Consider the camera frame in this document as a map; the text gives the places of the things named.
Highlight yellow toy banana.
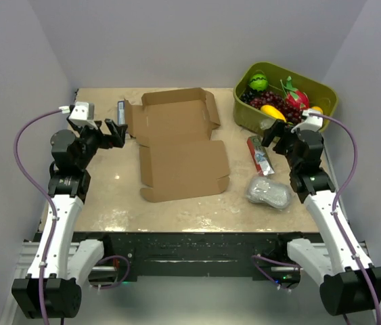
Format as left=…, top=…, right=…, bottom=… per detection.
left=261, top=104, right=287, bottom=122

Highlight purple toothpaste box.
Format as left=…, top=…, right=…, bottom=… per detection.
left=117, top=100, right=132, bottom=139

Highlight green plastic basket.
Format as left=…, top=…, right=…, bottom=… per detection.
left=233, top=62, right=338, bottom=134

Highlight dark purple toy grapes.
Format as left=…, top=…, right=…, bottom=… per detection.
left=240, top=90, right=259, bottom=104

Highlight black base frame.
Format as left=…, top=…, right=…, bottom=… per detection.
left=72, top=232, right=300, bottom=283

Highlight brown cardboard box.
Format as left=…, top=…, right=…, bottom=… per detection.
left=124, top=88, right=230, bottom=202

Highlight silver foil pouch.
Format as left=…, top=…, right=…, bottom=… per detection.
left=246, top=175, right=292, bottom=210

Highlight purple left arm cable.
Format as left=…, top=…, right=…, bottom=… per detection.
left=14, top=108, right=62, bottom=325

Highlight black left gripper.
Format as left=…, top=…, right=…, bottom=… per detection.
left=72, top=118, right=127, bottom=169

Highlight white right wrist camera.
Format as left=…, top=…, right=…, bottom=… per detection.
left=291, top=108, right=323, bottom=133

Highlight red toothpaste box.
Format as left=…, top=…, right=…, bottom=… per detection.
left=246, top=135, right=275, bottom=176

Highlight green toy watermelon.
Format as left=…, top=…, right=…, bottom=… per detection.
left=248, top=73, right=269, bottom=91

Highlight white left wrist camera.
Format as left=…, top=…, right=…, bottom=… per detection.
left=58, top=102, right=95, bottom=125

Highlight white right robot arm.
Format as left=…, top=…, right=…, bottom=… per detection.
left=262, top=120, right=381, bottom=324

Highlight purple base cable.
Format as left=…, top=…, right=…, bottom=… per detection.
left=90, top=255, right=131, bottom=290
left=251, top=255, right=302, bottom=291

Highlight pink toy dragon fruit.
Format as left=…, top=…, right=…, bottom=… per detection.
left=280, top=76, right=310, bottom=110

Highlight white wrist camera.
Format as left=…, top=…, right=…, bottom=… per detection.
left=58, top=102, right=95, bottom=125
left=291, top=108, right=323, bottom=133

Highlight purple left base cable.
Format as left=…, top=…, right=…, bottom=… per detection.
left=90, top=255, right=131, bottom=290

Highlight yellow toy mango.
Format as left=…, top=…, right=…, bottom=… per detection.
left=311, top=106, right=323, bottom=114

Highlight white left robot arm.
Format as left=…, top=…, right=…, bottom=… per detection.
left=12, top=118, right=130, bottom=324

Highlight red toy grapes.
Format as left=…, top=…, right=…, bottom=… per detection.
left=249, top=91, right=301, bottom=125

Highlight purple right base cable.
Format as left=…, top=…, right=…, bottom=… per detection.
left=251, top=255, right=302, bottom=291

